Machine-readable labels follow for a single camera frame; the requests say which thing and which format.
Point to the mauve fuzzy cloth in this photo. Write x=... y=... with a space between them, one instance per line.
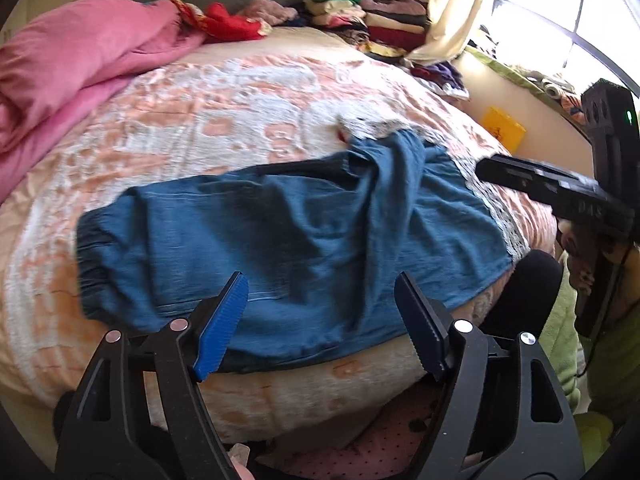
x=270 y=10

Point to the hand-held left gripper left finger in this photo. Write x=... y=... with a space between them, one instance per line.
x=224 y=321

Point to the person's black trouser leg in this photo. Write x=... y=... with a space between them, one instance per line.
x=525 y=290

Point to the red cloth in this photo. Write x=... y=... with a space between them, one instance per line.
x=225 y=22

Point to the peach patterned blanket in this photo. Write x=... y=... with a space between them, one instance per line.
x=225 y=110

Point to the person's green fleece garment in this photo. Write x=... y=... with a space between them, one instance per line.
x=560 y=340

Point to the stack of folded clothes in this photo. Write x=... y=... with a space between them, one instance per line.
x=390 y=25

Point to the person's left hand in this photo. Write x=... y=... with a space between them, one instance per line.
x=242 y=465

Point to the yellow box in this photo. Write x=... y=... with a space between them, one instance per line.
x=505 y=130

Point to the green windowsill cloth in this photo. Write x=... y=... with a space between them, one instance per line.
x=505 y=70

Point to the pink dotted cloth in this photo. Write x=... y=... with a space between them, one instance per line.
x=370 y=450

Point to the pink quilt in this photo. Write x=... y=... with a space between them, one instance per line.
x=75 y=60

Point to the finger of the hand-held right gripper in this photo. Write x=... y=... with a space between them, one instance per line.
x=515 y=172

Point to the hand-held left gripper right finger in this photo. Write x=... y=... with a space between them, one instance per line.
x=419 y=321

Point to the blue denim pants lace trim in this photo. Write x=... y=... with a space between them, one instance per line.
x=300 y=230

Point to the purple clothes pile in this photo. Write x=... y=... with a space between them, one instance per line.
x=445 y=75

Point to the cream curtain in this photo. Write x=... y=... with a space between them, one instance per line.
x=460 y=5

